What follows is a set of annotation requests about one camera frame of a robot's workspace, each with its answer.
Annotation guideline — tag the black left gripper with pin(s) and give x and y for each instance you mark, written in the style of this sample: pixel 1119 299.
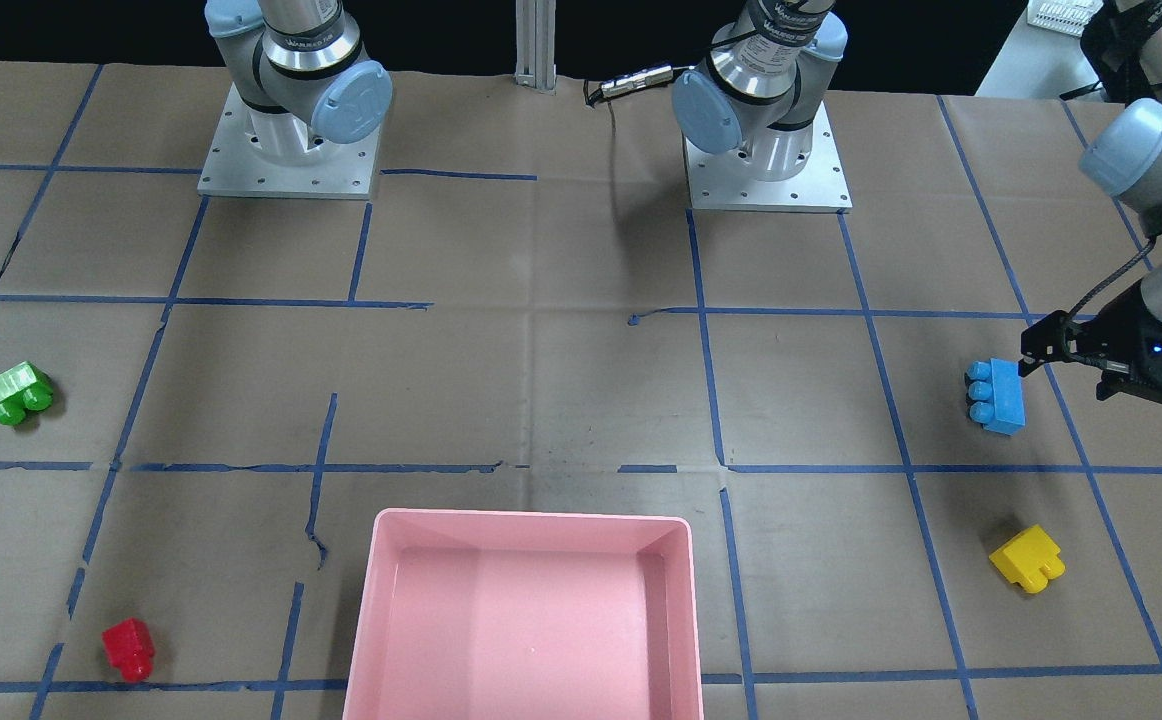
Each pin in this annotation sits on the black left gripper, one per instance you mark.
pixel 1119 331

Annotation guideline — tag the blue toy block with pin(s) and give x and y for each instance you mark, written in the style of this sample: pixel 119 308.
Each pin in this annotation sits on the blue toy block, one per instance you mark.
pixel 994 396

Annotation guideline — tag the green toy block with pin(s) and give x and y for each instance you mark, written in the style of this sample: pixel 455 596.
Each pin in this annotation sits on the green toy block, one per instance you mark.
pixel 24 389

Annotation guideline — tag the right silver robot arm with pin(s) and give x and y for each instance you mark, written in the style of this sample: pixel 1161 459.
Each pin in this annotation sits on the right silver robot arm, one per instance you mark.
pixel 304 60

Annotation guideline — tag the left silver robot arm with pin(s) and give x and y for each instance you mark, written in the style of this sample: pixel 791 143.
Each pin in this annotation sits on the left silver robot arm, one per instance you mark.
pixel 756 91

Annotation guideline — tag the pink plastic box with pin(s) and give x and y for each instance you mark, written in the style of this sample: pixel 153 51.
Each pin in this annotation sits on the pink plastic box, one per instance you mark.
pixel 526 615

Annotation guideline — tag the yellow toy block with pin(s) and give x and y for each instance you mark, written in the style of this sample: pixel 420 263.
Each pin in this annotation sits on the yellow toy block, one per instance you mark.
pixel 1030 559

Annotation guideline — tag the white keyboard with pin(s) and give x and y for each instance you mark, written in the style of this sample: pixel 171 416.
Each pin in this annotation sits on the white keyboard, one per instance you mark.
pixel 1068 17

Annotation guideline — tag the brown paper table cover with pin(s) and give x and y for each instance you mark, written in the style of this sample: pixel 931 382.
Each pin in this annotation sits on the brown paper table cover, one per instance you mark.
pixel 528 315

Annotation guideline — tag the red toy block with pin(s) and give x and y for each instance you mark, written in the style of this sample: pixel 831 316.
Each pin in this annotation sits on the red toy block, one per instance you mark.
pixel 129 648

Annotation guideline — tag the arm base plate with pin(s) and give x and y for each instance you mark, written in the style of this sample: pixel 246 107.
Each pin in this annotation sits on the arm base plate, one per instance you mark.
pixel 256 155
pixel 793 172

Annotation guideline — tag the aluminium frame post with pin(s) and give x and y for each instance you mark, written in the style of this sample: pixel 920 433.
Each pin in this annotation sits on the aluminium frame post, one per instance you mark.
pixel 536 21

